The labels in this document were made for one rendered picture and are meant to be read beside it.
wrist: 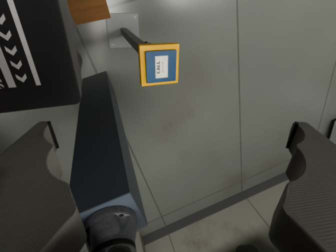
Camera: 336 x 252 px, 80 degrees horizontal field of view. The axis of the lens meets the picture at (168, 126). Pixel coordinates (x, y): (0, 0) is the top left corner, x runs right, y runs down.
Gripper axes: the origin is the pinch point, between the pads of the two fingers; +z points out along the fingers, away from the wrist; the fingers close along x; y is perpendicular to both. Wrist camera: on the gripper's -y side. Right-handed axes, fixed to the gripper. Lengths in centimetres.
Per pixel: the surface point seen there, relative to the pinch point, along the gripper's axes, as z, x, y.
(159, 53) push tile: 54, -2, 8
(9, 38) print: 44, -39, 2
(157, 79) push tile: 53, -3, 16
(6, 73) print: 43, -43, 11
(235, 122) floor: 180, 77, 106
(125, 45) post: 146, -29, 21
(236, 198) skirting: 181, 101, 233
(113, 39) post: 144, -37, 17
